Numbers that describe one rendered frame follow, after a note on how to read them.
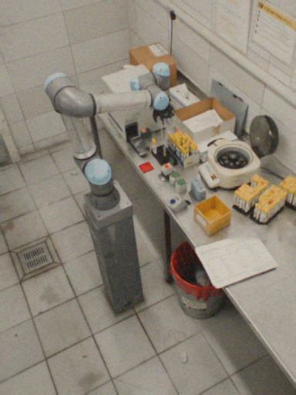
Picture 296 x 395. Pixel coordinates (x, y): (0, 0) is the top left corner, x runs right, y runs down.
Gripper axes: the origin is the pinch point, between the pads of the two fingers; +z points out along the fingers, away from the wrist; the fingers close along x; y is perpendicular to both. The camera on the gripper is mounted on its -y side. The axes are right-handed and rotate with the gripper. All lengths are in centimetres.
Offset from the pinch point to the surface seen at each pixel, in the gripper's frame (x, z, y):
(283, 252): 13, 27, 82
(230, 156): 25.4, 14.5, 26.7
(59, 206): -47, 114, -87
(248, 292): -14, 27, 90
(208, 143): 26.4, 20.3, 6.7
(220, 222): -3, 21, 56
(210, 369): -23, 114, 81
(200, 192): -1.3, 17.5, 37.1
